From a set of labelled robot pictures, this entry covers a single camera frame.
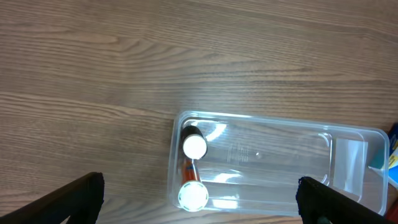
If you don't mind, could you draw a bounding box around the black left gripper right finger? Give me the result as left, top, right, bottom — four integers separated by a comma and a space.
295, 176, 391, 224

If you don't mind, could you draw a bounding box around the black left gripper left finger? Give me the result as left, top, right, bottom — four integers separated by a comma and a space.
1, 172, 104, 223

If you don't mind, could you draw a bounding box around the orange tube white cap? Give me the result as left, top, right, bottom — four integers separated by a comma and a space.
177, 159, 209, 212

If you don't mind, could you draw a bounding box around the dark bottle white cap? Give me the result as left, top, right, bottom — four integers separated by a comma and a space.
181, 126, 208, 160

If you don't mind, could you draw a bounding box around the clear plastic container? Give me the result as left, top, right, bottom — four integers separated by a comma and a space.
167, 111, 389, 216

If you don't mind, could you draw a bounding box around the red sachet packet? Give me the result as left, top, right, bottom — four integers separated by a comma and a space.
385, 204, 398, 224

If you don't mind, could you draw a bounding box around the blue Vicks VapoDrops packet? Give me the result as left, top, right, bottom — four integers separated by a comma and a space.
369, 123, 397, 189

